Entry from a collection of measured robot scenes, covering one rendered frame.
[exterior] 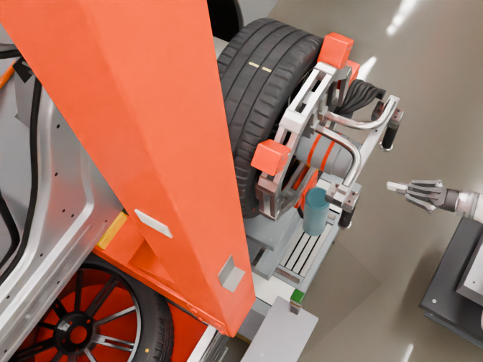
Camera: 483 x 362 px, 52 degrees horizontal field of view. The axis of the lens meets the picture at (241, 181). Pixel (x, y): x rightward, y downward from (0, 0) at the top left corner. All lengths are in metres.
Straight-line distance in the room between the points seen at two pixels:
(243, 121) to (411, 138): 1.52
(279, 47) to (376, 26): 1.79
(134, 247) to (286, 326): 0.62
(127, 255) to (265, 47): 0.84
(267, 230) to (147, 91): 1.72
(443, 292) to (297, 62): 1.14
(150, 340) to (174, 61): 1.41
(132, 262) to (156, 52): 1.28
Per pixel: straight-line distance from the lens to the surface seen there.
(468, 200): 1.76
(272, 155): 1.37
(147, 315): 1.90
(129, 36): 0.50
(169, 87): 0.60
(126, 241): 1.81
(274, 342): 1.88
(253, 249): 2.29
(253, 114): 1.42
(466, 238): 2.28
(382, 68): 3.06
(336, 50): 1.57
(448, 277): 2.20
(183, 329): 2.10
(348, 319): 2.37
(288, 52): 1.52
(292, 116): 1.44
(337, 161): 1.63
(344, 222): 1.63
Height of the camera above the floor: 2.30
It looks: 62 degrees down
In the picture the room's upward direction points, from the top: 8 degrees counter-clockwise
